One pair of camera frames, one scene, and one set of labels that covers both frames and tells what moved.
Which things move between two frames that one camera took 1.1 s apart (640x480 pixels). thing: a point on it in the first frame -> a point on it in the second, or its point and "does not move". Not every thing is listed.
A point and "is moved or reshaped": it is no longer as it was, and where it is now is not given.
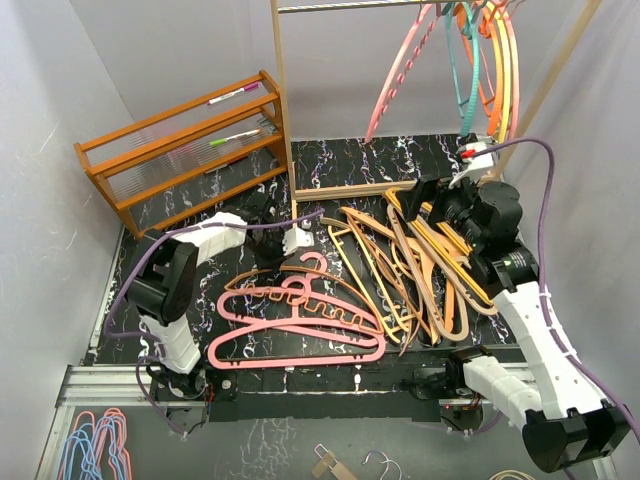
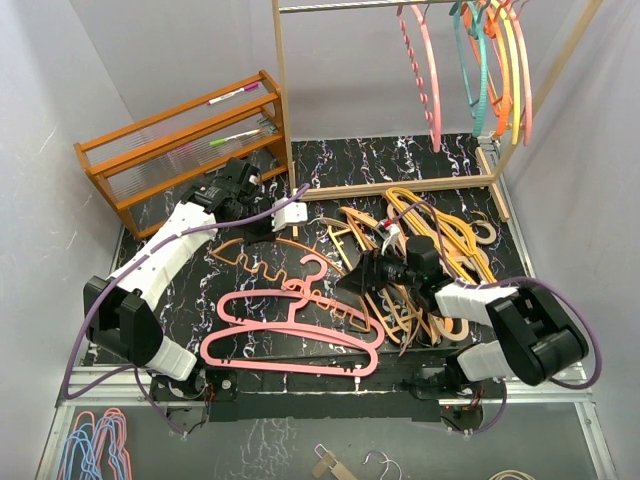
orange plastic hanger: [486, 30] is moved or reshaped
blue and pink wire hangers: [92, 441] does not move
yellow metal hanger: [505, 69] -> [513, 61]
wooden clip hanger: [328, 461] does not move
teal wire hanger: [468, 29] -> [461, 11]
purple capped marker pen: [233, 93] does not move
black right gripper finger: [423, 191] -> [357, 280]
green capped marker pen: [233, 137] does not move
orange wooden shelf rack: [178, 160] does not move
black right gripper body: [455, 200] -> [388, 269]
